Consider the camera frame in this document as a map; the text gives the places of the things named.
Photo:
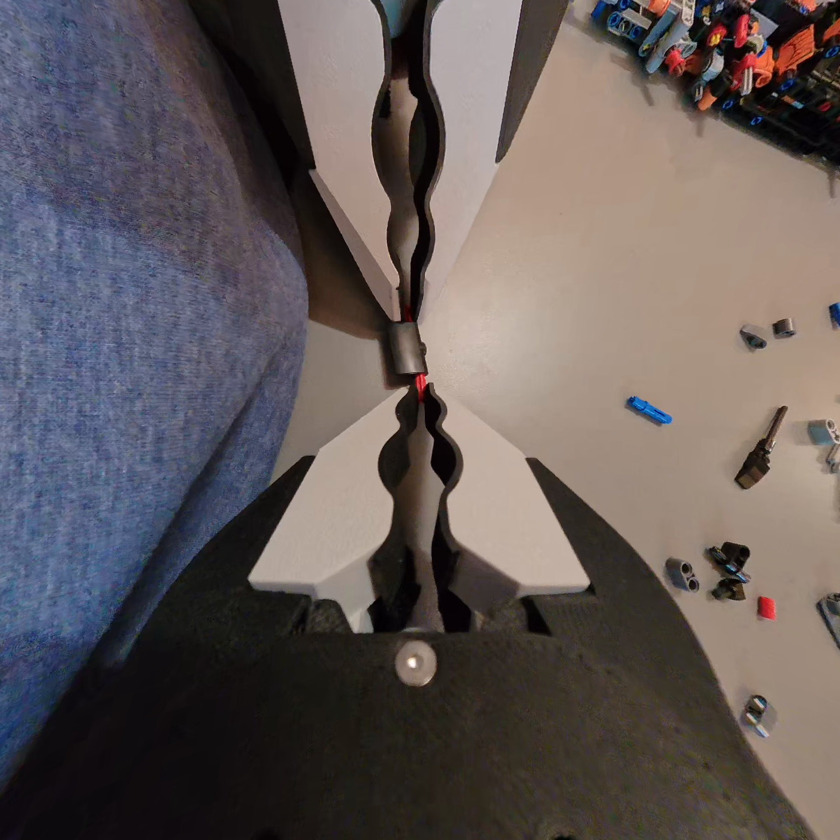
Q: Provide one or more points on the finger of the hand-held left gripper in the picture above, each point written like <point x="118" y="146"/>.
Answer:
<point x="334" y="85"/>
<point x="472" y="85"/>

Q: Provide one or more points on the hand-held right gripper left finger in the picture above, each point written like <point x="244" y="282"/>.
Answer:
<point x="321" y="525"/>

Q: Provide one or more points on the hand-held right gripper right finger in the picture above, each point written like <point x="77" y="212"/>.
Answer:
<point x="512" y="525"/>

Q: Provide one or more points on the dark grey two-hole lego connector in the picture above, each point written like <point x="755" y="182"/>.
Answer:
<point x="682" y="575"/>

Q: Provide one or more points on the long blue lego pin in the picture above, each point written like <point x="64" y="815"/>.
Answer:
<point x="648" y="411"/>

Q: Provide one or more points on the partly built lego model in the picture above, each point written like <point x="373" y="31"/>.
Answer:
<point x="754" y="65"/>

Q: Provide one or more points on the black double lego connector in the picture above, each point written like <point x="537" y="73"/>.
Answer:
<point x="730" y="558"/>

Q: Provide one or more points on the black lego piece with axle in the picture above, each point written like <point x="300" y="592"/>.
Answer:
<point x="758" y="459"/>

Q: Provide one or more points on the red lego bush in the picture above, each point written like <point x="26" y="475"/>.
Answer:
<point x="766" y="607"/>

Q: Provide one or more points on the dark grey curved lego piece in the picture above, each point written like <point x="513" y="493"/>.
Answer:
<point x="753" y="337"/>
<point x="783" y="327"/>

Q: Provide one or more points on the grey double-tube lego piece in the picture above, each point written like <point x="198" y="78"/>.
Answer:
<point x="759" y="715"/>

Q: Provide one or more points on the light grey lego connector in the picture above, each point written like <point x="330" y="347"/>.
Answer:
<point x="822" y="433"/>

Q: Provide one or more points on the light grey lego axle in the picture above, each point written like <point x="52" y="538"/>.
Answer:
<point x="833" y="457"/>

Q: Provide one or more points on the person's blue fleece sweater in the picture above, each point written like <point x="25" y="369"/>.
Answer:
<point x="131" y="328"/>

